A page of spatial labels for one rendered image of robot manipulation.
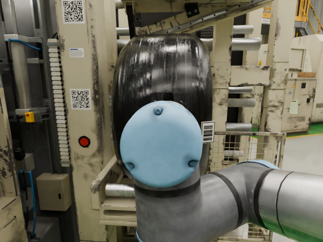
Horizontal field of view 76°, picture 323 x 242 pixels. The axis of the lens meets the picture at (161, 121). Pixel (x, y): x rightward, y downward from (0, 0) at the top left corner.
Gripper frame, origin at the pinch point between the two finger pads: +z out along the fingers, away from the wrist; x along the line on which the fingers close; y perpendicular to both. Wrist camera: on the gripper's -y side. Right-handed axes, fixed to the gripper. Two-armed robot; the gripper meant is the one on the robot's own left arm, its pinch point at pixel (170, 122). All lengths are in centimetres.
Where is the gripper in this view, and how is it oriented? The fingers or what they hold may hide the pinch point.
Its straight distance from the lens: 52.8
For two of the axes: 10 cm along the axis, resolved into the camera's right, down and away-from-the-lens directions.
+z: 0.7, -1.1, 9.9
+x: -10.0, -0.3, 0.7
